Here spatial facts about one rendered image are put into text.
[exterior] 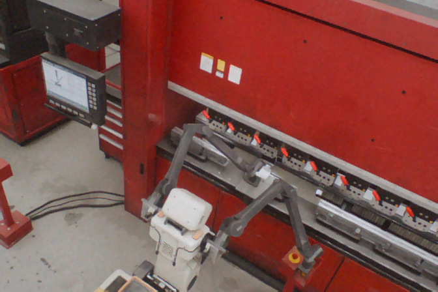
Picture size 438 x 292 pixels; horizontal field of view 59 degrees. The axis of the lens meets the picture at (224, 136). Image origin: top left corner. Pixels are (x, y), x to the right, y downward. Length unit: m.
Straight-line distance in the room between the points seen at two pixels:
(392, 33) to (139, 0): 1.39
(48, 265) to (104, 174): 1.06
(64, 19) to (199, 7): 0.77
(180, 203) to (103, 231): 1.69
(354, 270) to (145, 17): 2.10
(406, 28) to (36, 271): 3.00
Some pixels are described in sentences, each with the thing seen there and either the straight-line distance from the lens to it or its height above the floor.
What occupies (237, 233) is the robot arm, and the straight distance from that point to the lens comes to 2.04.
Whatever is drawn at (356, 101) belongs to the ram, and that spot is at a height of 1.80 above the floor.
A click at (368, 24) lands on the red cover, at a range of 2.04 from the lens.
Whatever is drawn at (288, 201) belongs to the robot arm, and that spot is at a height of 1.29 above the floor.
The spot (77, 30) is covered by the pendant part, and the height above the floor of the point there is 1.85.
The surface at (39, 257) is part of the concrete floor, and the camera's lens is 3.53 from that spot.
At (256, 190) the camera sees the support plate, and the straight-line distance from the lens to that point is 2.61.
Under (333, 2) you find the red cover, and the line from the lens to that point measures 2.05.
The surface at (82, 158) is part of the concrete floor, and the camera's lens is 4.23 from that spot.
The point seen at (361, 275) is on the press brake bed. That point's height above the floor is 0.68.
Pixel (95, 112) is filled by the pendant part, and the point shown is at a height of 1.34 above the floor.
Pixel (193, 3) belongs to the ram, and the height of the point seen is 2.00.
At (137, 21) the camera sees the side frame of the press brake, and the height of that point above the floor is 1.87.
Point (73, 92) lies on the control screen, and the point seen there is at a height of 1.42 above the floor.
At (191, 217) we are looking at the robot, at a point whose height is 1.34.
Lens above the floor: 2.86
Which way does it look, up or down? 39 degrees down
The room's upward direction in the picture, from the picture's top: 11 degrees clockwise
